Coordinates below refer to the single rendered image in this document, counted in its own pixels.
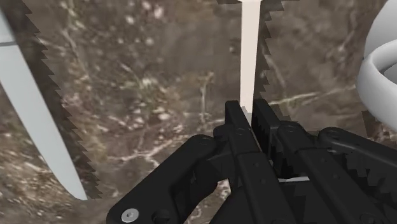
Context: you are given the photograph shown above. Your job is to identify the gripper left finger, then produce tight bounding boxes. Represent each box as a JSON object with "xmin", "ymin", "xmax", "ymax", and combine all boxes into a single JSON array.
[{"xmin": 106, "ymin": 100, "xmax": 298, "ymax": 224}]

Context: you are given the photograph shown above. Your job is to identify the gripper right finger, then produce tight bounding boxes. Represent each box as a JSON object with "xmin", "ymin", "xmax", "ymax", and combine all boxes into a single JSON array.
[{"xmin": 251, "ymin": 98, "xmax": 397, "ymax": 224}]

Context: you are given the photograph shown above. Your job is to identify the pale grey knife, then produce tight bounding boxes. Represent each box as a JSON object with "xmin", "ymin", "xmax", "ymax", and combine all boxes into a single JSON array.
[{"xmin": 0, "ymin": 8, "xmax": 88, "ymax": 201}]

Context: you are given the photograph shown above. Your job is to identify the cream stick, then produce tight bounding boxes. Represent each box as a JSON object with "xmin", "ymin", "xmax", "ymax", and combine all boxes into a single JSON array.
[{"xmin": 239, "ymin": 0, "xmax": 262, "ymax": 125}]

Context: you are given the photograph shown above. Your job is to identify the white cup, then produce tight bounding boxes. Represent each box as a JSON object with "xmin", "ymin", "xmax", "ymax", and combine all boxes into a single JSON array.
[{"xmin": 356, "ymin": 0, "xmax": 397, "ymax": 132}]

